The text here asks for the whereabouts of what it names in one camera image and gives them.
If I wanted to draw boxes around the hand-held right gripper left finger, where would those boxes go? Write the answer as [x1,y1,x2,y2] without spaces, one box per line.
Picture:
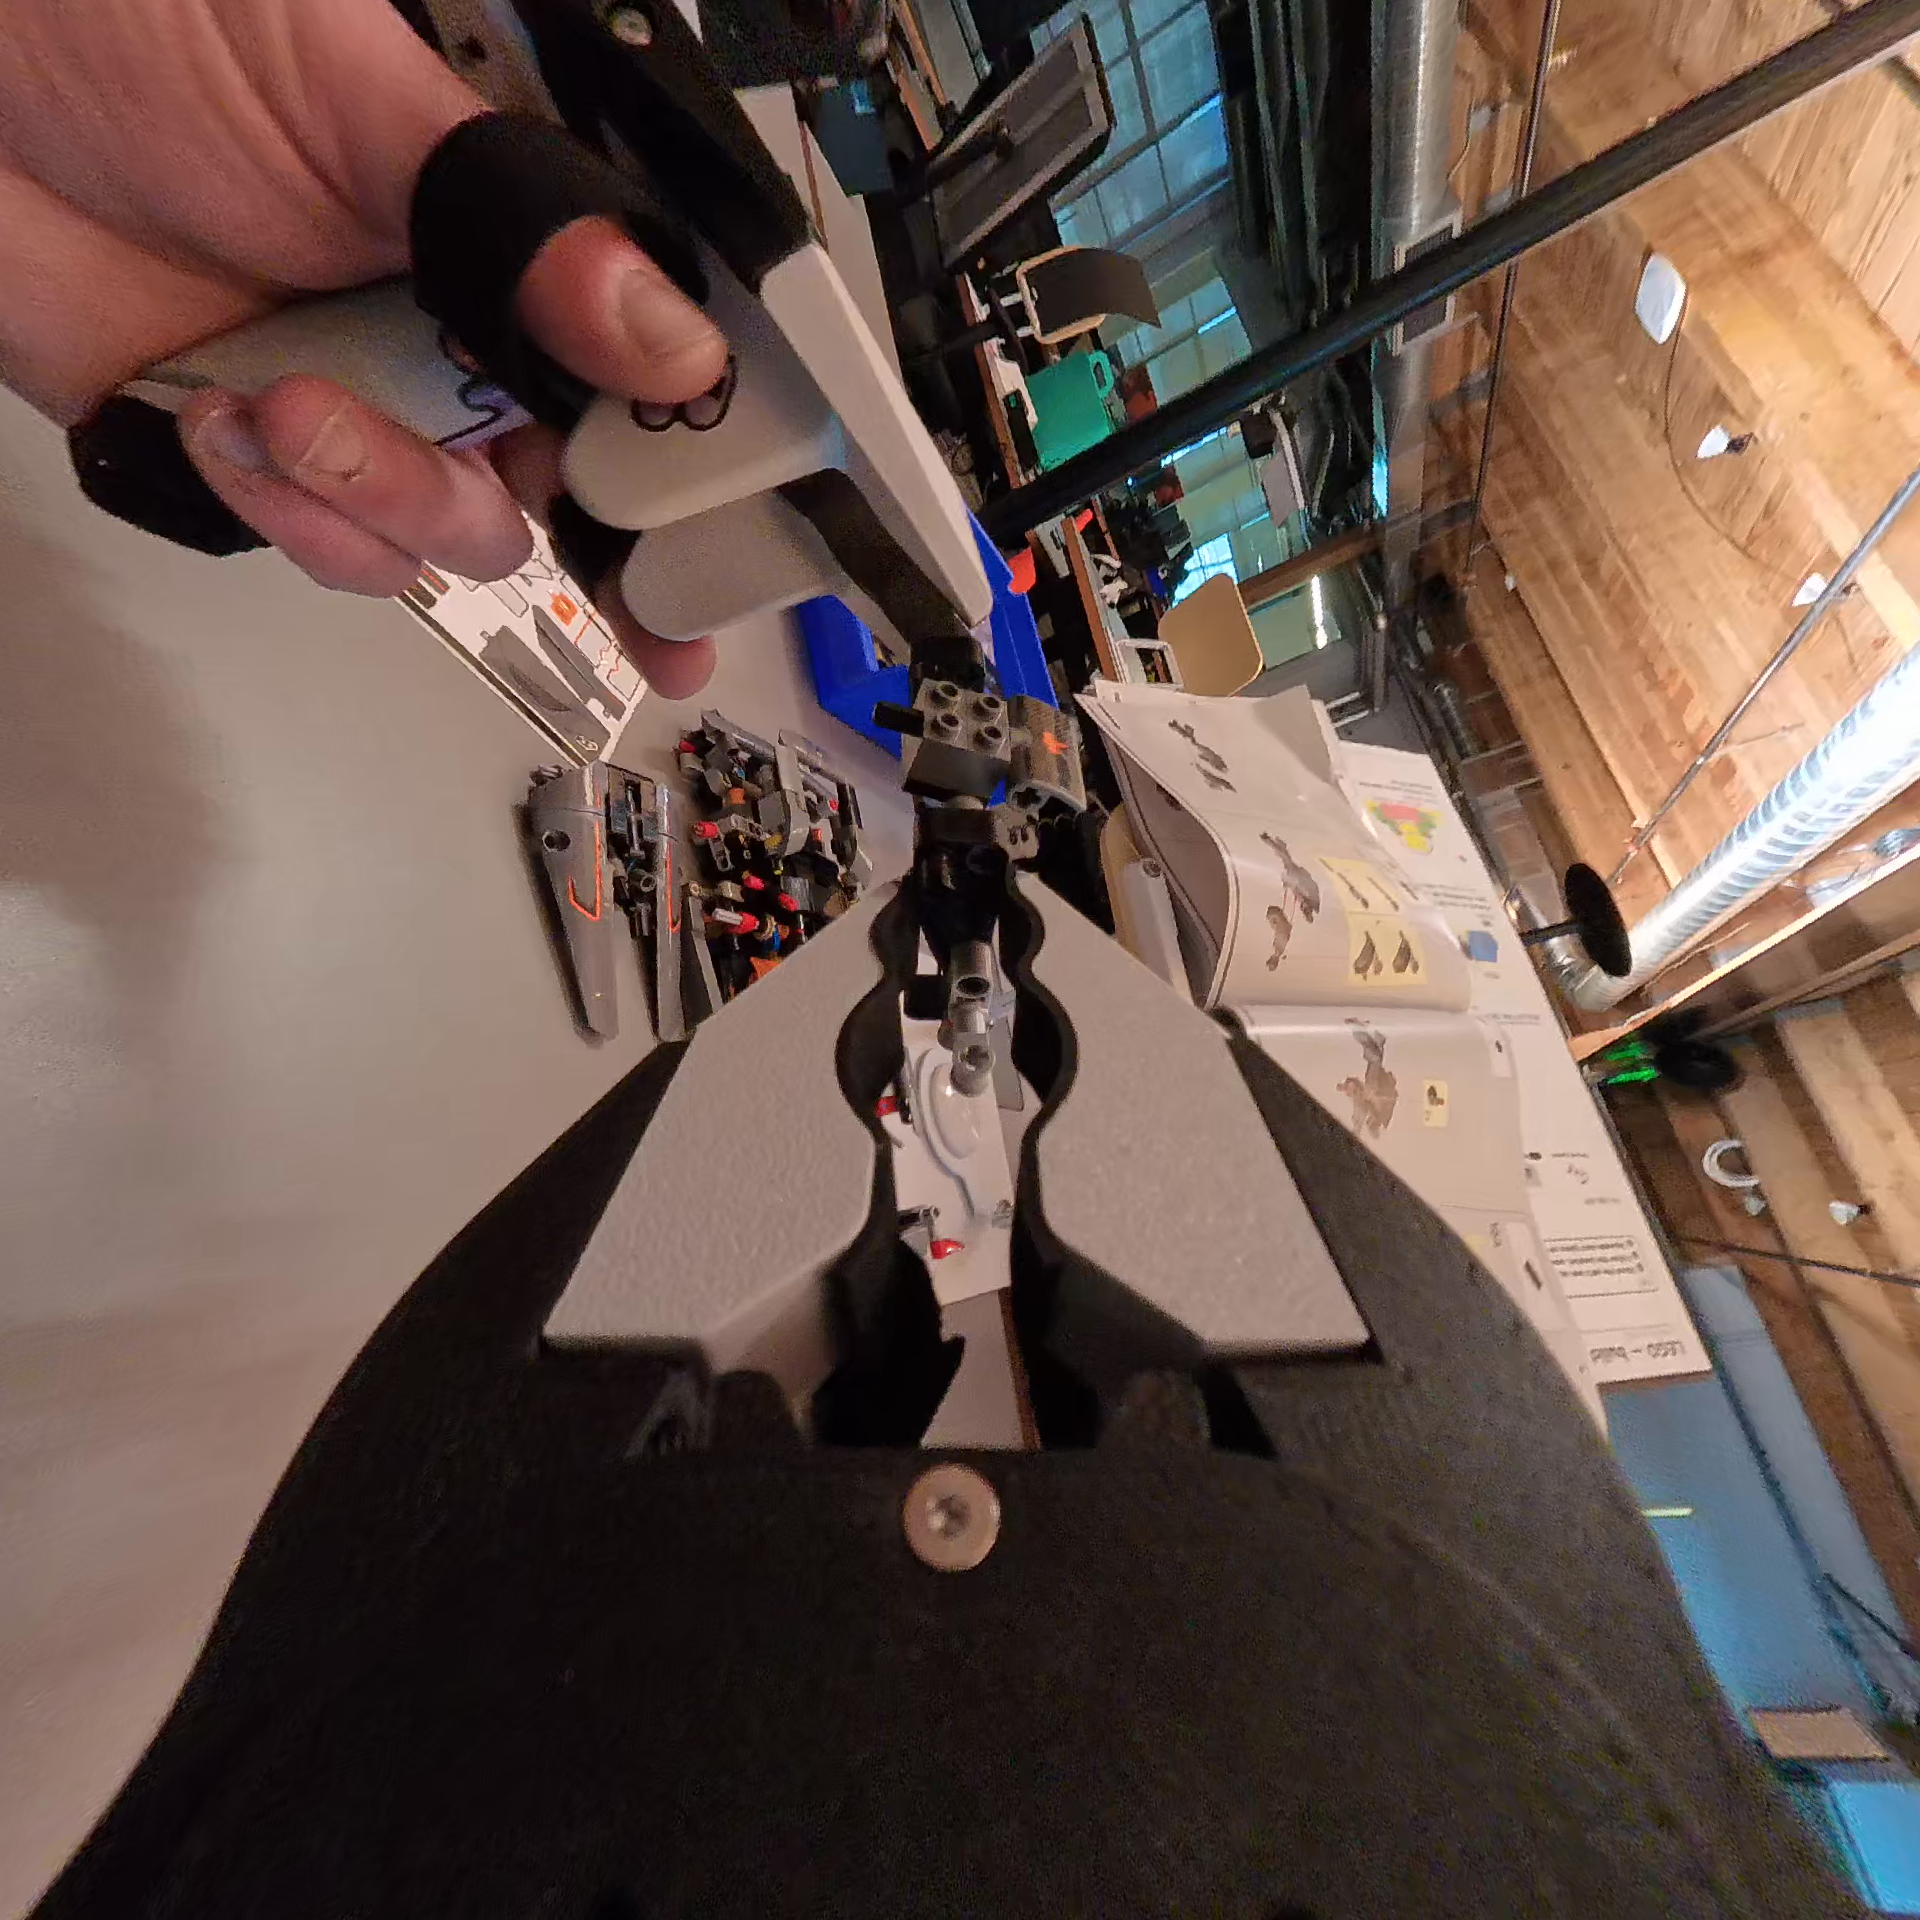
[544,878,964,1452]

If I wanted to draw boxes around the grey orange-striped lego wing panels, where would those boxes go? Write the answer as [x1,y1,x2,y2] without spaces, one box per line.
[526,759,695,1047]

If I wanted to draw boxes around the beige chair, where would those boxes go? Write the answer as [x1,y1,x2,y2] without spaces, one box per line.
[1158,573,1264,701]

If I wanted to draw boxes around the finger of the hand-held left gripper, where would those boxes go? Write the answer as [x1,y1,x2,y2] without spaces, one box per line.
[754,237,997,648]

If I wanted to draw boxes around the open lego instruction booklet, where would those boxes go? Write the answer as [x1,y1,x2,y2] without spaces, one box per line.
[1077,673,1599,1359]

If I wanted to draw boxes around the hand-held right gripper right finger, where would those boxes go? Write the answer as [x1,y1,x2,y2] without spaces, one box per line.
[997,878,1374,1452]

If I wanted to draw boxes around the black metal bar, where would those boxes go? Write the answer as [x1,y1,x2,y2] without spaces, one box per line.
[975,0,1920,544]

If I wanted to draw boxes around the white paper sheet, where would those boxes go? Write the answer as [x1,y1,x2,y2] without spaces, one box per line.
[1334,739,1714,1395]

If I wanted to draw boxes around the small black grey lego subassembly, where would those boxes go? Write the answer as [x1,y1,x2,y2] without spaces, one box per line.
[872,633,1092,1100]

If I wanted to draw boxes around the blue plastic bin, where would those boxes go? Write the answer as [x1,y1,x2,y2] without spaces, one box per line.
[794,510,1063,753]

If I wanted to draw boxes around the spiral metal air duct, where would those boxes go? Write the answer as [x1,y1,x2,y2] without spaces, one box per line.
[1568,645,1920,1019]

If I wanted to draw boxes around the metal duct with vent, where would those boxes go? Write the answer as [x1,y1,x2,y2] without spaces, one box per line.
[1367,0,1469,452]

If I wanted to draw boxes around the black pole with round disc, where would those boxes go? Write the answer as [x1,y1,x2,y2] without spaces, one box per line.
[1510,859,1636,980]

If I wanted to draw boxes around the large lego vehicle model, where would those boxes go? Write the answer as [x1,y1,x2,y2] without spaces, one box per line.
[672,709,876,1011]

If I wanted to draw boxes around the teal green box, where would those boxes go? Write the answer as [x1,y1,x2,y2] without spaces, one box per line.
[1024,350,1121,470]

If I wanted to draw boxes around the black seat wooden-rim chair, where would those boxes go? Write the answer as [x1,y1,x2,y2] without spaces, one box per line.
[1017,245,1167,345]

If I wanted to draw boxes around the white sticker sheet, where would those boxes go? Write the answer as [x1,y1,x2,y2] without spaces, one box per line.
[393,508,648,769]

